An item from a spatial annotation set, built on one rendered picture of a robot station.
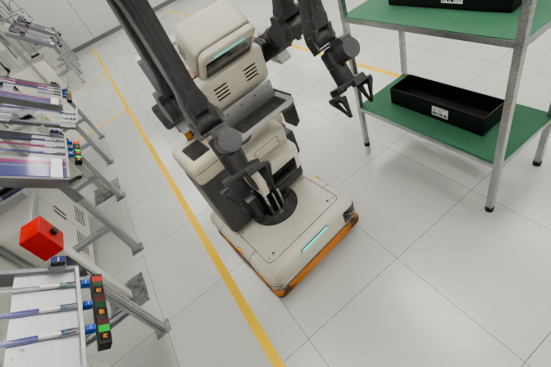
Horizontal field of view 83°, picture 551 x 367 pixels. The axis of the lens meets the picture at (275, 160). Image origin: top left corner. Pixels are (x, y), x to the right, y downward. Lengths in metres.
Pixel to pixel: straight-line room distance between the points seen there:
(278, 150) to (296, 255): 0.58
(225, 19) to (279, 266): 1.11
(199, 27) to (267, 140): 0.49
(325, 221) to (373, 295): 0.42
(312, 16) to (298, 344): 1.42
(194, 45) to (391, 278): 1.40
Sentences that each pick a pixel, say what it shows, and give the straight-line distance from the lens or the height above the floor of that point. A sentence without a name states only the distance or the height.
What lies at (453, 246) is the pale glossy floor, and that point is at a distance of 1.87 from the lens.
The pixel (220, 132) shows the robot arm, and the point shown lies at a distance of 0.72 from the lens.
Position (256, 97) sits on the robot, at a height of 1.07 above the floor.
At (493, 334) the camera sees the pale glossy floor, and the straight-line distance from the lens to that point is 1.71.
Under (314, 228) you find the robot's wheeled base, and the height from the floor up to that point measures 0.27.
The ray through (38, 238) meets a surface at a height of 0.75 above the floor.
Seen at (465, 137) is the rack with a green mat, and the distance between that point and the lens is 1.88.
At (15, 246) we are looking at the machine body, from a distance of 2.47.
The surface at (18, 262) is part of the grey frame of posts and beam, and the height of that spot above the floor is 0.47.
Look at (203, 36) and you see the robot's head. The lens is 0.98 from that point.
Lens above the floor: 1.60
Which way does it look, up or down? 40 degrees down
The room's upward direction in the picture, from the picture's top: 24 degrees counter-clockwise
